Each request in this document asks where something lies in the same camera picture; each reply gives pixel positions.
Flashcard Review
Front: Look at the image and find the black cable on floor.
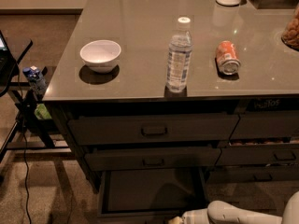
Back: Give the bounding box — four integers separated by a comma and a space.
21, 131, 33, 224

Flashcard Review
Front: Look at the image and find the bag of brown snacks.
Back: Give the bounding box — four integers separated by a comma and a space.
281, 6, 299, 50

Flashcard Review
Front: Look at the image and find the white and yellow gripper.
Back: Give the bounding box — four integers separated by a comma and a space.
168, 208, 210, 224

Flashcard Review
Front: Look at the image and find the white ceramic bowl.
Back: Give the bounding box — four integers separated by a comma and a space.
79, 40, 121, 74

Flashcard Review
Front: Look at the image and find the green packet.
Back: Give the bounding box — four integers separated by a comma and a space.
35, 104, 51, 120

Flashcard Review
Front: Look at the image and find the orange soda can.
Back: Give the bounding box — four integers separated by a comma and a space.
216, 41, 240, 76

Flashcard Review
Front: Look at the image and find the blue capped small bottle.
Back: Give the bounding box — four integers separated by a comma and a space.
22, 66, 47, 96

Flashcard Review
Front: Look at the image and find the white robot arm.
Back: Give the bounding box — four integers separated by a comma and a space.
167, 191, 299, 224

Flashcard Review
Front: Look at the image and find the dark drawer cabinet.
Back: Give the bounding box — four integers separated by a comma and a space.
45, 95, 298, 189

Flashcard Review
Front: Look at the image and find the clear plastic water bottle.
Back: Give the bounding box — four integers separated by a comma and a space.
166, 17, 193, 93

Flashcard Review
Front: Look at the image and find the dark drawer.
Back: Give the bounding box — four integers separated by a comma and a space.
208, 166, 299, 183
231, 111, 299, 139
67, 113, 239, 146
85, 147, 221, 171
97, 167, 208, 224
216, 144, 299, 166

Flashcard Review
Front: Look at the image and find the black side stand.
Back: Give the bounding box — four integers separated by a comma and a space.
0, 37, 67, 161

